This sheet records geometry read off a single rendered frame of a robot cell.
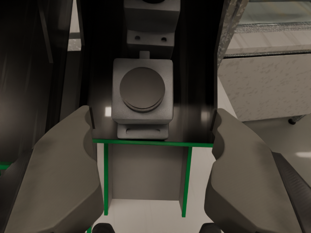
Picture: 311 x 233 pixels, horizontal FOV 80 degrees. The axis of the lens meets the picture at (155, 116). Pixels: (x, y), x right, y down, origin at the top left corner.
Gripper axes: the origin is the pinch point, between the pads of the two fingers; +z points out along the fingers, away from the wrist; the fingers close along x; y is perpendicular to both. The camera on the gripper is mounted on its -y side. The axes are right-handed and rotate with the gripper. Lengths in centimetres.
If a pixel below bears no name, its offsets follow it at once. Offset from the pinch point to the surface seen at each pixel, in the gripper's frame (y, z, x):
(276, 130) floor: 85, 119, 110
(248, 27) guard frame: 3, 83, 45
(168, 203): 36.3, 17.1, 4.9
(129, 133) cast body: 3.7, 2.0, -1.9
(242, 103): 49, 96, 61
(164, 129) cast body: 3.2, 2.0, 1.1
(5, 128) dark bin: 4.3, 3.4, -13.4
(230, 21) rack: -4.5, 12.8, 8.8
